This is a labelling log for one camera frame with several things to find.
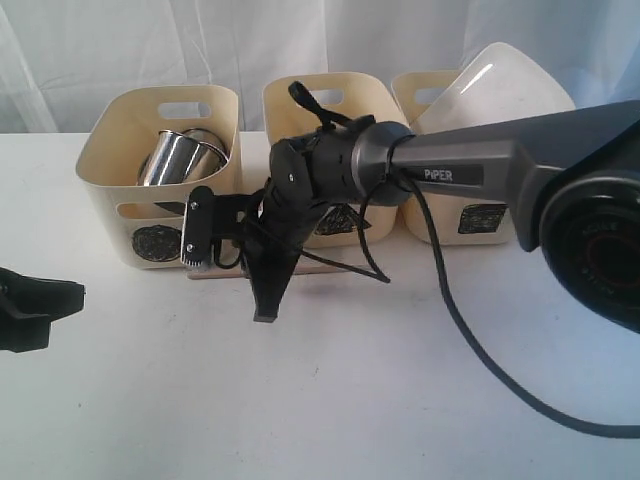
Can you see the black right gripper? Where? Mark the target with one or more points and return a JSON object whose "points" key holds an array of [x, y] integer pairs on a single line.
{"points": [[275, 229]]}

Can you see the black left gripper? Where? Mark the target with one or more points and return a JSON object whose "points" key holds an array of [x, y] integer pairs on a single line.
{"points": [[28, 307]]}

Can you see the wooden chopstick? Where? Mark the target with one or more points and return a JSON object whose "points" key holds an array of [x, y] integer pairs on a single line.
{"points": [[302, 268]]}

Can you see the steel mug sideways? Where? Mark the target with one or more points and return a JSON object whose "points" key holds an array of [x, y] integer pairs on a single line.
{"points": [[178, 159]]}

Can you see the steel mug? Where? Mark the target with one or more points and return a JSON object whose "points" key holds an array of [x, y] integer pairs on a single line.
{"points": [[211, 139]]}

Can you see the white square plate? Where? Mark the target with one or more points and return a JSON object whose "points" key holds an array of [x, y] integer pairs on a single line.
{"points": [[500, 84]]}

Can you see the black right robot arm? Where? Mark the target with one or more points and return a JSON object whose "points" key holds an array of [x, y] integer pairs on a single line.
{"points": [[570, 181]]}

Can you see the cream bin with circle mark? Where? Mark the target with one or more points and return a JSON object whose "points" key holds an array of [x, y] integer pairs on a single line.
{"points": [[142, 233]]}

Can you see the cream bin with triangle mark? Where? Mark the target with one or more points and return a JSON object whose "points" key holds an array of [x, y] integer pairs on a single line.
{"points": [[351, 97]]}

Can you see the cream bin with square mark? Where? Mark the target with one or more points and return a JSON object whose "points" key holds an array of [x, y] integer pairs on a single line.
{"points": [[458, 221]]}

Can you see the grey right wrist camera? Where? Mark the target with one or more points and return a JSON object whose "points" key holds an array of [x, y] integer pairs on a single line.
{"points": [[209, 219]]}

